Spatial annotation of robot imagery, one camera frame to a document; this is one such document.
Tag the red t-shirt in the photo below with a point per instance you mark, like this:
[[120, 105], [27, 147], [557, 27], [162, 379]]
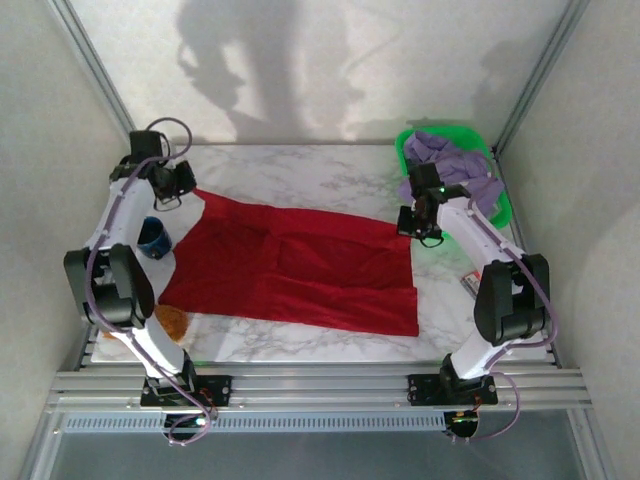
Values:
[[300, 270]]

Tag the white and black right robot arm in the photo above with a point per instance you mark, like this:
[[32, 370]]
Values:
[[475, 235]]

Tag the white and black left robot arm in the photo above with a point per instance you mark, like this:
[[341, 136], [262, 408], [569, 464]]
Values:
[[125, 210]]

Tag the dark blue mug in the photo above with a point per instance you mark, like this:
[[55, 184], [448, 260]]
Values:
[[155, 240]]

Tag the purple t-shirt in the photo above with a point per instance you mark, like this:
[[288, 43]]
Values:
[[425, 147]]

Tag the green plastic basket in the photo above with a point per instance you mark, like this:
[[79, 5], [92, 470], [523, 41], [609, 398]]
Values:
[[502, 212]]

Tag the colourful crayon pack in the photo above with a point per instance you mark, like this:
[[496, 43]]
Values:
[[472, 285]]

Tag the brown plush toy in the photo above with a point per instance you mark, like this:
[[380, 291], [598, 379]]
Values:
[[172, 322]]

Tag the aluminium frame post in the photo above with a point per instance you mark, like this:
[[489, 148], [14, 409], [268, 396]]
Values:
[[540, 75], [100, 77]]

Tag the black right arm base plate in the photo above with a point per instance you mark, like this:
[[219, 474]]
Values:
[[425, 390]]

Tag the aluminium frame rail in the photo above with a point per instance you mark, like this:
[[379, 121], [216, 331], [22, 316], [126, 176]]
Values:
[[320, 385]]

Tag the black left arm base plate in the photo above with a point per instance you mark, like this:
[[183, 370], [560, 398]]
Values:
[[215, 390]]

